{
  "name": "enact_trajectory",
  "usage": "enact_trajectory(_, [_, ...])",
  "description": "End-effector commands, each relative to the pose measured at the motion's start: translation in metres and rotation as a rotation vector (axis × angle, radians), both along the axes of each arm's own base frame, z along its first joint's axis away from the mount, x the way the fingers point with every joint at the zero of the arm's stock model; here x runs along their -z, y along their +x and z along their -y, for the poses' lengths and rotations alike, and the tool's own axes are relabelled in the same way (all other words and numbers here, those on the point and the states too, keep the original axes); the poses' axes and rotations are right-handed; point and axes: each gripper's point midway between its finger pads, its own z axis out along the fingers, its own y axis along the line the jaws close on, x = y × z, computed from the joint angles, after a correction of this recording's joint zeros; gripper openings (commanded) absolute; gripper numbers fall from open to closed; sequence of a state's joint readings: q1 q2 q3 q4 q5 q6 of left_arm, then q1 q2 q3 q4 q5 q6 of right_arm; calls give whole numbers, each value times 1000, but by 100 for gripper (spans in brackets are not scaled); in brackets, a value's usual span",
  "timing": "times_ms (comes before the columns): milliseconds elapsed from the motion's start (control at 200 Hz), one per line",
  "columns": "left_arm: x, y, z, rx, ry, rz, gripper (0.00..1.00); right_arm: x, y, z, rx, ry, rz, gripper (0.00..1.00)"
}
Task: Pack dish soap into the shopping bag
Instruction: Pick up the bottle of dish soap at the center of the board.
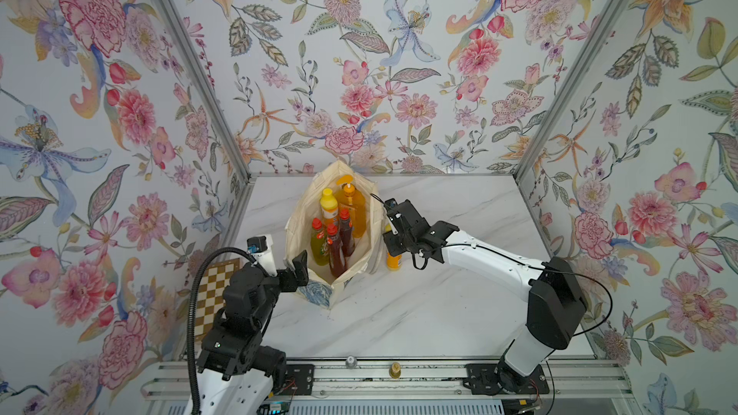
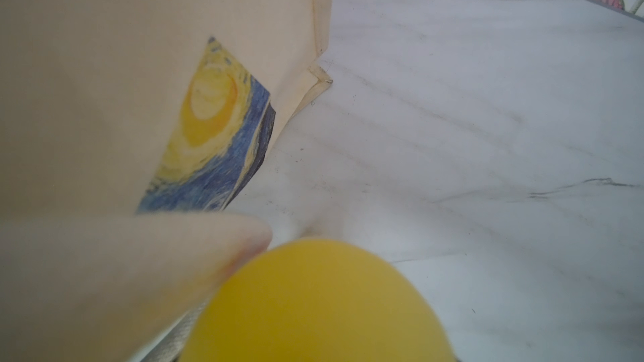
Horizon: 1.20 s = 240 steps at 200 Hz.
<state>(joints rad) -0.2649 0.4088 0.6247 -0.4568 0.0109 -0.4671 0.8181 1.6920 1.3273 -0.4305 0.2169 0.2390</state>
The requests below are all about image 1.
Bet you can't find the orange bottle yellow cap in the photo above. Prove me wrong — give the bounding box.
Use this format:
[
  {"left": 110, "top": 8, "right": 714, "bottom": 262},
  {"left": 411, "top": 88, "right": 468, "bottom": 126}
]
[
  {"left": 319, "top": 188, "right": 339, "bottom": 227},
  {"left": 386, "top": 253, "right": 402, "bottom": 271}
]

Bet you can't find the cream canvas shopping bag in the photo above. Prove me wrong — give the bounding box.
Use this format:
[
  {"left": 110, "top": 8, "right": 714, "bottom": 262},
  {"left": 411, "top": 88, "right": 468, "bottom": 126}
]
[{"left": 286, "top": 161, "right": 387, "bottom": 309}]

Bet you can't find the green Fairy dish soap bottle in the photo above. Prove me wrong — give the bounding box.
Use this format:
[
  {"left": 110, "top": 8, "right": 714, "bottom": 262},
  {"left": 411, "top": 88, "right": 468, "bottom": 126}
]
[{"left": 311, "top": 218, "right": 331, "bottom": 266}]

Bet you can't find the red fairy bottle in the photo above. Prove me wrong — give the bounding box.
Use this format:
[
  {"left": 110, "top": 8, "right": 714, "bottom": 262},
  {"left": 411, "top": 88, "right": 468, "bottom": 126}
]
[
  {"left": 339, "top": 209, "right": 356, "bottom": 259},
  {"left": 327, "top": 223, "right": 347, "bottom": 279}
]

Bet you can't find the large orange pump soap bottle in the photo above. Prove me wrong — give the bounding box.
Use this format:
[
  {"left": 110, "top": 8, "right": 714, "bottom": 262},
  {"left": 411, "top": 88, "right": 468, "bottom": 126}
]
[{"left": 336, "top": 175, "right": 367, "bottom": 238}]

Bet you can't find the orange bottle yellow cap front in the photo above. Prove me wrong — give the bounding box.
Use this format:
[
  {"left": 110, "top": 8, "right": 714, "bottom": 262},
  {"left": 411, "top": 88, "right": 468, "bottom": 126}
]
[{"left": 319, "top": 188, "right": 339, "bottom": 227}]

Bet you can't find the red Fairy bottle front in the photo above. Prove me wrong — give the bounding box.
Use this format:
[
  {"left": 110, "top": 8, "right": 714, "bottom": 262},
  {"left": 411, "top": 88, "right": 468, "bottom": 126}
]
[{"left": 339, "top": 209, "right": 356, "bottom": 259}]

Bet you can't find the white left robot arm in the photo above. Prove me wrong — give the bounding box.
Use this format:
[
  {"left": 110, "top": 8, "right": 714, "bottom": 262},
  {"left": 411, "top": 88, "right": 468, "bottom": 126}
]
[{"left": 186, "top": 247, "right": 309, "bottom": 414}]

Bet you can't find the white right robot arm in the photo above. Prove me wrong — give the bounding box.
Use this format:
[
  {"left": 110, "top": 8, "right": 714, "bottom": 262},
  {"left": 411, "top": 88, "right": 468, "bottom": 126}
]
[{"left": 382, "top": 199, "right": 588, "bottom": 392}]

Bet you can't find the wooden chess board box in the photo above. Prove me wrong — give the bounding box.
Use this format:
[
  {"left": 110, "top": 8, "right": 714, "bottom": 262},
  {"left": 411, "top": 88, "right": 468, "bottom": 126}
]
[{"left": 194, "top": 257, "right": 241, "bottom": 343}]

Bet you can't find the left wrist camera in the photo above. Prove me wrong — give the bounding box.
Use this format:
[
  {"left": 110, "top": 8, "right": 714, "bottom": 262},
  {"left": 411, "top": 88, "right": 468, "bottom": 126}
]
[{"left": 247, "top": 234, "right": 278, "bottom": 277}]

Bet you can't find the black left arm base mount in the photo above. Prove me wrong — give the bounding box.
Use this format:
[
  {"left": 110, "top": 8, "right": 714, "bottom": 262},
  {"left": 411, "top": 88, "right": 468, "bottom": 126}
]
[{"left": 253, "top": 346, "right": 315, "bottom": 396}]

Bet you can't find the silver rail knob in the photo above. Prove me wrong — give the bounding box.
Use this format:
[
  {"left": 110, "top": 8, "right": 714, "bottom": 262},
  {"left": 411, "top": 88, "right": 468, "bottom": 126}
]
[{"left": 345, "top": 355, "right": 357, "bottom": 368}]

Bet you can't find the brass rail knob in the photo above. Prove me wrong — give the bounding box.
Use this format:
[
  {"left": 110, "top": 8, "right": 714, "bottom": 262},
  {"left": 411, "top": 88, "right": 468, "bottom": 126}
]
[{"left": 389, "top": 362, "right": 402, "bottom": 380}]

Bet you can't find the black corrugated cable conduit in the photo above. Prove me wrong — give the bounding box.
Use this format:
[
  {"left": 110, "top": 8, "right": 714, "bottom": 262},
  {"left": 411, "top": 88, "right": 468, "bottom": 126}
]
[{"left": 185, "top": 247, "right": 255, "bottom": 415}]

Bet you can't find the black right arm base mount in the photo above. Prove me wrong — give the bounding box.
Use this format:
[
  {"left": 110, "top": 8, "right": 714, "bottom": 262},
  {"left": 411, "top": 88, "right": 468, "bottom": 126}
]
[{"left": 462, "top": 362, "right": 551, "bottom": 396}]

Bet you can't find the aluminium front rail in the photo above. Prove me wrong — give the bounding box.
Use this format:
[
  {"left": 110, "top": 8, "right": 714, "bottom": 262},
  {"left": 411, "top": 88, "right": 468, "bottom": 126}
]
[{"left": 140, "top": 356, "right": 635, "bottom": 415}]

